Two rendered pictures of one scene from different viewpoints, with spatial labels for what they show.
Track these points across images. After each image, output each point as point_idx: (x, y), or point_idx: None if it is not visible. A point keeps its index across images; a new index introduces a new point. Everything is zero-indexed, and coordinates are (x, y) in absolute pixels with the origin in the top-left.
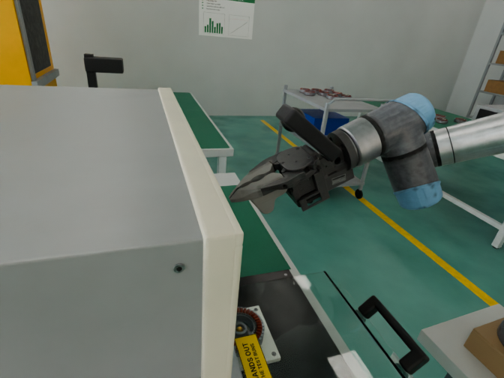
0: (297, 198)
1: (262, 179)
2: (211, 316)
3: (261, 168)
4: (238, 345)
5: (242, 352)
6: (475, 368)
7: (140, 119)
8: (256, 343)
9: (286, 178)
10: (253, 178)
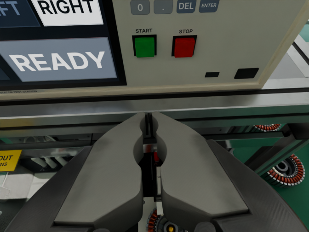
0: None
1: (128, 155)
2: None
3: (206, 169)
4: (13, 152)
5: (5, 153)
6: None
7: None
8: (3, 169)
9: (32, 228)
10: (164, 143)
